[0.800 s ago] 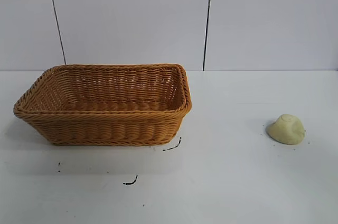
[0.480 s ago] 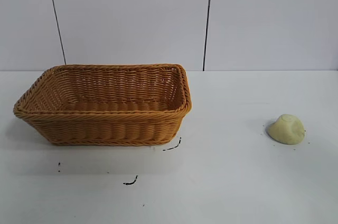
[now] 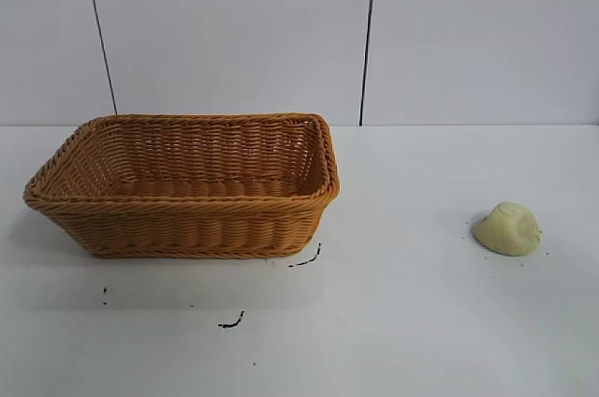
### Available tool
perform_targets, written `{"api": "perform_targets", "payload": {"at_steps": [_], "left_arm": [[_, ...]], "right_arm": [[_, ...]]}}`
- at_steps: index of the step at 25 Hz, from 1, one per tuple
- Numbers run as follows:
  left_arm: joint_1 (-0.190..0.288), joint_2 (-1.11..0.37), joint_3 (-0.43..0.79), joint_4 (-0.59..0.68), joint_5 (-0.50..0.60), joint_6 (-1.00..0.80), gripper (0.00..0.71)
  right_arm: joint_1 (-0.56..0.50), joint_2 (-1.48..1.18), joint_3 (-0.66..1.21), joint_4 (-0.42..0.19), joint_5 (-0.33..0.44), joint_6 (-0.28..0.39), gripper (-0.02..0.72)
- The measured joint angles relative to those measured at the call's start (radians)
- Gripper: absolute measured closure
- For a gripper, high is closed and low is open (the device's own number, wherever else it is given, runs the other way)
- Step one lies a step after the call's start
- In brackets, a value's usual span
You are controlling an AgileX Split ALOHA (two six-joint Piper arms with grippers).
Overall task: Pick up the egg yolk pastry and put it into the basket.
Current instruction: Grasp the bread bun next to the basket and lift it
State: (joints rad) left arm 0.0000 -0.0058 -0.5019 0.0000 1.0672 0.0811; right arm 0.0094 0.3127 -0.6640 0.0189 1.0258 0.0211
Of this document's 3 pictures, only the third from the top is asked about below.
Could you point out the pale yellow egg yolk pastry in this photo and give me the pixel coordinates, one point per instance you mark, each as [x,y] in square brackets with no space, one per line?
[507,233]

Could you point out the brown woven wicker basket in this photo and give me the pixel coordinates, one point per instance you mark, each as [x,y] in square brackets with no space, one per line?
[187,224]

